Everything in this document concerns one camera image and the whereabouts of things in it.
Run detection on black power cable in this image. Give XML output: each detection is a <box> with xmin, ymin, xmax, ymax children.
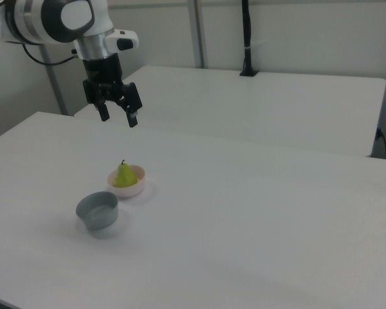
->
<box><xmin>374</xmin><ymin>127</ymin><xmax>386</xmax><ymax>160</ymax></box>

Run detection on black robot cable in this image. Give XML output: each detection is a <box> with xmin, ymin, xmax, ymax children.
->
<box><xmin>21</xmin><ymin>42</ymin><xmax>80</xmax><ymax>67</ymax></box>

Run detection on pink bowl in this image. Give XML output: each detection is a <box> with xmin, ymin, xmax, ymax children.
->
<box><xmin>107</xmin><ymin>164</ymin><xmax>147</xmax><ymax>198</ymax></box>

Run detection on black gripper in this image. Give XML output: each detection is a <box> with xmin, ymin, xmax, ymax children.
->
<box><xmin>82</xmin><ymin>53</ymin><xmax>144</xmax><ymax>129</ymax></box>

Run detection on grey bowl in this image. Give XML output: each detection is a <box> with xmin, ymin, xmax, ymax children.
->
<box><xmin>75</xmin><ymin>191</ymin><xmax>120</xmax><ymax>231</ymax></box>

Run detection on wide grey wall post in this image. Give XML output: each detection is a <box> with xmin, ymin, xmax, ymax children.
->
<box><xmin>187</xmin><ymin>0</ymin><xmax>210</xmax><ymax>69</ymax></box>

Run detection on white side table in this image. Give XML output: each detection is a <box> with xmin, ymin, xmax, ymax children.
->
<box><xmin>73</xmin><ymin>66</ymin><xmax>386</xmax><ymax>158</ymax></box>

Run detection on green pear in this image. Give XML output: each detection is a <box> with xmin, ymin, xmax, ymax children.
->
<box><xmin>112</xmin><ymin>159</ymin><xmax>139</xmax><ymax>189</ymax></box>

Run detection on slanted grey frame post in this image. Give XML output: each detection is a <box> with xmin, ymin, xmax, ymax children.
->
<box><xmin>37</xmin><ymin>43</ymin><xmax>69</xmax><ymax>117</ymax></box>

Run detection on black pole with base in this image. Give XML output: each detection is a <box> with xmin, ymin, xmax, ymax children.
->
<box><xmin>239</xmin><ymin>0</ymin><xmax>259</xmax><ymax>77</ymax></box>

